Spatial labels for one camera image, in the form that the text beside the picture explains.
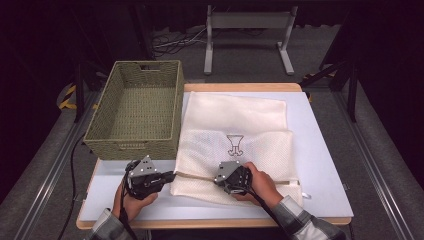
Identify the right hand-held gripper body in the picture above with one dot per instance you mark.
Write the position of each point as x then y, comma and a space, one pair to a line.
231, 175

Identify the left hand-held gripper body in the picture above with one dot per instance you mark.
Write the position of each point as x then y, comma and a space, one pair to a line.
143, 181

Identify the white mesh laundry bag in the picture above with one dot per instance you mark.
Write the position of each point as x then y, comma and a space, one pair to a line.
233, 113

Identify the green woven basket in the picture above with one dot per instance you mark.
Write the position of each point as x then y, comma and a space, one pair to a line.
146, 100

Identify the person's left hand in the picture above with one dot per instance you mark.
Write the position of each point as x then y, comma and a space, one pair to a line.
131, 208

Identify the person's right hand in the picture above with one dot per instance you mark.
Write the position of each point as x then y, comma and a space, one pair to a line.
263, 186

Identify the white table sheet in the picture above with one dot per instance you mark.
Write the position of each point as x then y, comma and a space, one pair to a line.
313, 133

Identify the black metal stand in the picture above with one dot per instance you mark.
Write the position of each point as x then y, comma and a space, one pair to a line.
79, 93
352, 96

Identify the aluminium floor rail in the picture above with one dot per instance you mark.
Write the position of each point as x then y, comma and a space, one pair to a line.
373, 173
50, 173

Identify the grey metal stand frame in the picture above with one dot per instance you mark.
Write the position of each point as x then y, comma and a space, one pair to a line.
248, 20

